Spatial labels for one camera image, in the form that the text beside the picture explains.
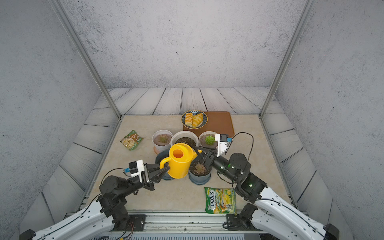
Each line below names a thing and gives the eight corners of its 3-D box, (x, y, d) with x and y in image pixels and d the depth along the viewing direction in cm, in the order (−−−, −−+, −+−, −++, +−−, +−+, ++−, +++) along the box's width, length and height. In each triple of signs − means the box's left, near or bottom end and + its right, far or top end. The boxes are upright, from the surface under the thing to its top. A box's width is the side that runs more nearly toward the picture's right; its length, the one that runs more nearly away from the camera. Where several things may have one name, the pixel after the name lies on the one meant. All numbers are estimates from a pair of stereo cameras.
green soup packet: (120, 143, 107) (119, 140, 105) (134, 132, 114) (132, 130, 112) (131, 151, 103) (130, 149, 101) (144, 139, 109) (143, 137, 107)
